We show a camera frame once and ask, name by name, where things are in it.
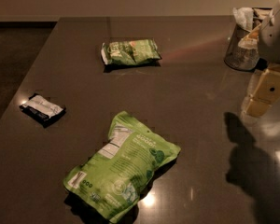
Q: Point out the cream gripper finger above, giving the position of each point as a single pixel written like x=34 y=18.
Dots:
x=263 y=91

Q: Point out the large green rice chip bag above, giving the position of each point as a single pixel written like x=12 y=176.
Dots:
x=113 y=178

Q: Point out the small green jalapeno chip bag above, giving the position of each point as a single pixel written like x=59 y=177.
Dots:
x=131 y=53

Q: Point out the metal mesh cup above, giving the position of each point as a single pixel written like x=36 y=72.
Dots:
x=242 y=53

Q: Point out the white napkins in cup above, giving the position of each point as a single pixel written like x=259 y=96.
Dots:
x=244 y=17

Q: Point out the black and white snack packet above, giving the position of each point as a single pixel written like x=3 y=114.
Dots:
x=42 y=110

